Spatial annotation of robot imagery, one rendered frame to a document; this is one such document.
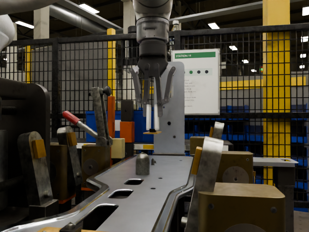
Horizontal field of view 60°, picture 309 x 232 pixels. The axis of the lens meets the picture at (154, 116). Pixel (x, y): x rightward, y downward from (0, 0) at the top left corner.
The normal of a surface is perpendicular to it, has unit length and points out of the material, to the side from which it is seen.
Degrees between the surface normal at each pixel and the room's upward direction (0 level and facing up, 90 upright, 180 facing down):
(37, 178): 78
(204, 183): 90
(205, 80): 90
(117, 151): 90
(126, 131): 90
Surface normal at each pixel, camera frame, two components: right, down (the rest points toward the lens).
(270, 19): -0.18, -0.01
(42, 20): 0.88, 0.00
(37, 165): 0.96, -0.21
